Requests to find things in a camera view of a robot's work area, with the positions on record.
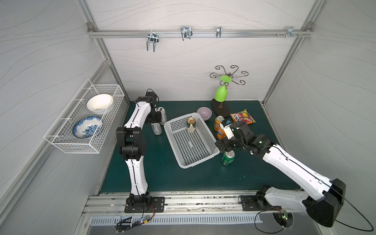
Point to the single metal hook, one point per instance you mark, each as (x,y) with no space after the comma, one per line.
(218,32)

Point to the orange Schweppes can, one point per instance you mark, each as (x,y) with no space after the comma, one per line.
(221,134)

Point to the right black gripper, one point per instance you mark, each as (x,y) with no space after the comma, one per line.
(224,142)

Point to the double metal hook middle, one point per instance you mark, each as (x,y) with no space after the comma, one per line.
(186,32)

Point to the green soda can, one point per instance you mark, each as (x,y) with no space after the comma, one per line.
(228,158)

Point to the black scrolled metal rack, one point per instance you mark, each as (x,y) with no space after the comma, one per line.
(231,76)

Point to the Fox's fruits candy bag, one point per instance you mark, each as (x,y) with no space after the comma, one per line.
(243,116)

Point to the blue patterned plate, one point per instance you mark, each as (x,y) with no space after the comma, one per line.
(87,127)

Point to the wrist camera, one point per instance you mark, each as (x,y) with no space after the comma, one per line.
(237,131)
(152,95)

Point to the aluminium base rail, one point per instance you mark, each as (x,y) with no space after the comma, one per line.
(174,203)

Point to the double metal hook left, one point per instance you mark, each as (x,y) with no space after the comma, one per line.
(152,39)

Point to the aluminium wall rail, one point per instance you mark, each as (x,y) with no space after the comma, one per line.
(197,33)

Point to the metal hook right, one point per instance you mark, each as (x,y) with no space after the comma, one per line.
(289,34)

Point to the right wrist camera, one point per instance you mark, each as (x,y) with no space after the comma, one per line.
(237,131)

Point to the dark oval stand base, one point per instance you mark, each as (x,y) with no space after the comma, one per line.
(220,108)

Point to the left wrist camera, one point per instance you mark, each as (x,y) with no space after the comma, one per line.
(152,95)

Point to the double metal hook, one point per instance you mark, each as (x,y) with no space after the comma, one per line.
(152,39)
(186,32)

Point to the green gold beer can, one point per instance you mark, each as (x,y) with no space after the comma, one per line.
(191,125)

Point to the pink ceramic cup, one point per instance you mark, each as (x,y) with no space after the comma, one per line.
(205,113)

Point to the orange Fanta can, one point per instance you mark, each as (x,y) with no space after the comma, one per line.
(218,121)

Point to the white Monster can label side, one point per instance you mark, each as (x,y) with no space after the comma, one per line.
(163,115)

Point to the white perforated plastic basket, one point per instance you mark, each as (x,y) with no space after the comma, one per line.
(190,149)

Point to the white wire wall basket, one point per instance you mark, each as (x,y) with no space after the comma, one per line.
(60,134)

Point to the white ceramic bowl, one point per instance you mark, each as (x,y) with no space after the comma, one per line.
(100,104)

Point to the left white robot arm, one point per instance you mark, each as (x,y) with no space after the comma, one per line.
(132,145)

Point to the white Monster energy can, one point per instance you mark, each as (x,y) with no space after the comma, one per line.
(156,127)

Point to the green plastic goblet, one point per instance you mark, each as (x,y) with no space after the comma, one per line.
(221,92)

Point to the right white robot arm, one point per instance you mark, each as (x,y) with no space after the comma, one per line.
(319,197)

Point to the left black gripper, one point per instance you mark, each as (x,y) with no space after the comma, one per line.
(154,118)

